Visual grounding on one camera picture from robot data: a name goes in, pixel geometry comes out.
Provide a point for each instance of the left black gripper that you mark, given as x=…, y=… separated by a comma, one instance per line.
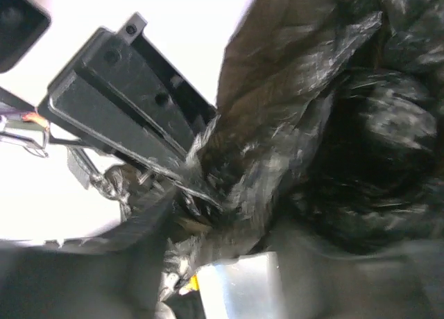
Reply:
x=23, y=22

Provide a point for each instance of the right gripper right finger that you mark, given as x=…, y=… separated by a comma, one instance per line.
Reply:
x=304, y=282

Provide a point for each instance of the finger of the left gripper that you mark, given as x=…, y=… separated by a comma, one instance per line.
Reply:
x=119, y=94

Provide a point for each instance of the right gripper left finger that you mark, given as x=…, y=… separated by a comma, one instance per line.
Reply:
x=113, y=275

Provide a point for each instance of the black trash bag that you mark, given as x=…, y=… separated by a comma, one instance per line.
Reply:
x=329, y=109

